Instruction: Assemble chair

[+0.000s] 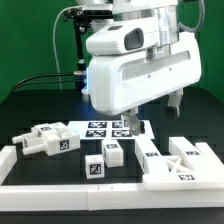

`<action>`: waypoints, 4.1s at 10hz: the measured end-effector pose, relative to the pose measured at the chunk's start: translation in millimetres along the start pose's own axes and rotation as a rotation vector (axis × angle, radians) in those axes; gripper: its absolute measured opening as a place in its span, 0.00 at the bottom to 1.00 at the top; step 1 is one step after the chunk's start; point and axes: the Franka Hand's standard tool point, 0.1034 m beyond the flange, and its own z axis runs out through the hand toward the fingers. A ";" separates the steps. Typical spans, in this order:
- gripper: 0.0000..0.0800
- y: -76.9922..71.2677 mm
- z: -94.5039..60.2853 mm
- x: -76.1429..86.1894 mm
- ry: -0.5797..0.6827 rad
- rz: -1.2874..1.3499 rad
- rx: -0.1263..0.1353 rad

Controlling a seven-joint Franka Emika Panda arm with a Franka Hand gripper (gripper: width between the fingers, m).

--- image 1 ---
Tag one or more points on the white marker sheet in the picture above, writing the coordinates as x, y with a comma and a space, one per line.
89, 130

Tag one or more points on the white workspace border frame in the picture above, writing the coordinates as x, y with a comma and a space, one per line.
103, 197

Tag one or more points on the white chair back frame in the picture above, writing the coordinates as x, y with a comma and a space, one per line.
187, 167

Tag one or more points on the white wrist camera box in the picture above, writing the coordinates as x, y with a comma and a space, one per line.
122, 39

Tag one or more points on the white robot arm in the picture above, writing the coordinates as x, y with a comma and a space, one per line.
156, 15

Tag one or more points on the white chair seat part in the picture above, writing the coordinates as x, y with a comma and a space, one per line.
52, 139

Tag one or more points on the black camera on stand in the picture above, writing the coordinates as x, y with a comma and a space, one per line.
82, 16

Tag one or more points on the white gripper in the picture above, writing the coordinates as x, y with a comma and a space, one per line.
119, 83

